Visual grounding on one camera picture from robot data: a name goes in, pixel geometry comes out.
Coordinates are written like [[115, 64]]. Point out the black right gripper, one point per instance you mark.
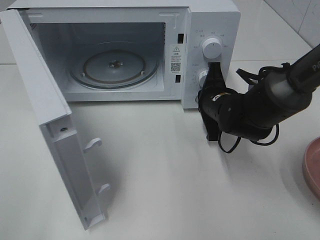
[[222, 109]]

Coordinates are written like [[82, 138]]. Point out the pink round plate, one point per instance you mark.
[[311, 167]]

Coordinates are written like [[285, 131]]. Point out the white microwave door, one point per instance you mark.
[[54, 117]]

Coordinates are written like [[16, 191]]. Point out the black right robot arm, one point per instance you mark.
[[280, 92]]

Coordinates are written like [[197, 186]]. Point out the lower white timer knob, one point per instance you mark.
[[200, 74]]

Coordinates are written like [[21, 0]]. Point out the upper white power knob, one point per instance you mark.
[[211, 47]]

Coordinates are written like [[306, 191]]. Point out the white warning label sticker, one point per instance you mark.
[[176, 59]]

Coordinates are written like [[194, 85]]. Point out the white microwave oven body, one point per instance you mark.
[[65, 26]]

